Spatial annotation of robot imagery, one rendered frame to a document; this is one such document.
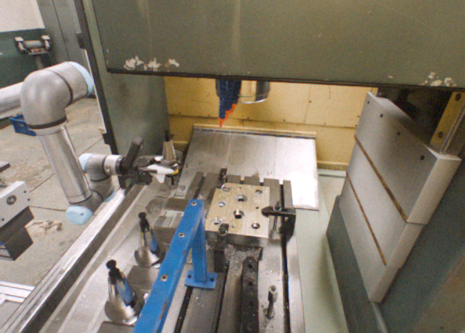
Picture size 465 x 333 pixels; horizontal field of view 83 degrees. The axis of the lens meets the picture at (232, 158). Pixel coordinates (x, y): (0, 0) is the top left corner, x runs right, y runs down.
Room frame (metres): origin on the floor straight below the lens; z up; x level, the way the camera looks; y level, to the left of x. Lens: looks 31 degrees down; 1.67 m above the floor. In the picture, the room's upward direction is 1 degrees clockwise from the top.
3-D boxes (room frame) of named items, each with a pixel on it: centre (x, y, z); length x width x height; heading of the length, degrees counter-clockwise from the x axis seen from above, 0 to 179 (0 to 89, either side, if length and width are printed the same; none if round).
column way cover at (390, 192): (0.69, -0.47, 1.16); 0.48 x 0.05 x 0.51; 173
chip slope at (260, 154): (1.41, -0.10, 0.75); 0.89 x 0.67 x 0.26; 83
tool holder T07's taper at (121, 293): (0.26, 0.18, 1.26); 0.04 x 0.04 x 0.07
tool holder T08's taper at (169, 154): (0.78, 0.22, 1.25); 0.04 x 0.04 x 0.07
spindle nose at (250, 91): (0.75, -0.03, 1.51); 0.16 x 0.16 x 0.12
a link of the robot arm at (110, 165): (0.80, 0.43, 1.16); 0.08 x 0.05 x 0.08; 173
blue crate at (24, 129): (3.66, 2.92, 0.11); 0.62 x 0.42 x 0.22; 162
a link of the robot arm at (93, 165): (0.81, 0.50, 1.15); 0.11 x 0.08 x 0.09; 83
